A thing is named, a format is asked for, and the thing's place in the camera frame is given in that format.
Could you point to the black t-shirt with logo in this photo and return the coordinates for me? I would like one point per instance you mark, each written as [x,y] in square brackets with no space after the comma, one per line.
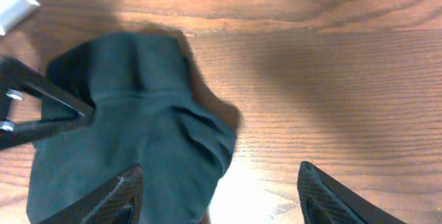
[144,113]

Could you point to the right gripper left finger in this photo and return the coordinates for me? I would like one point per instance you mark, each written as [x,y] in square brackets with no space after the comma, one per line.
[117,201]

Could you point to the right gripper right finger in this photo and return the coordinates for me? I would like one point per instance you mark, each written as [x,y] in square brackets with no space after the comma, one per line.
[325,200]

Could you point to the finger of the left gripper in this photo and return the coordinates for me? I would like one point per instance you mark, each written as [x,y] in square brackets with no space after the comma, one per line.
[60,110]

